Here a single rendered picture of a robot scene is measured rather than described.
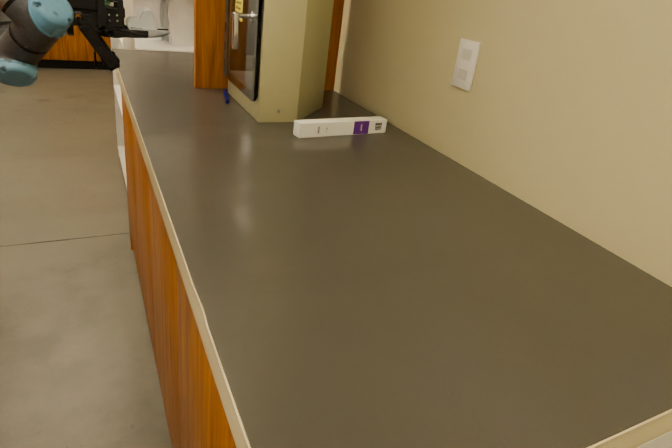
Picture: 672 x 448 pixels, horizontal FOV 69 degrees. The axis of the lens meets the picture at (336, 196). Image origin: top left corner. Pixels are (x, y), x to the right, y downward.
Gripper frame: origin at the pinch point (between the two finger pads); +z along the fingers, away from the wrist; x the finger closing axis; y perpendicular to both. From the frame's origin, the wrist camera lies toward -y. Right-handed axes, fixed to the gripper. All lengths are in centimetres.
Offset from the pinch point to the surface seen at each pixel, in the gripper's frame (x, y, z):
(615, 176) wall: -76, -8, 66
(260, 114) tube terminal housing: -5.4, -18.1, 23.2
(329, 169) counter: -39, -20, 28
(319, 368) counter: -91, -20, 2
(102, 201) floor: 150, -115, -14
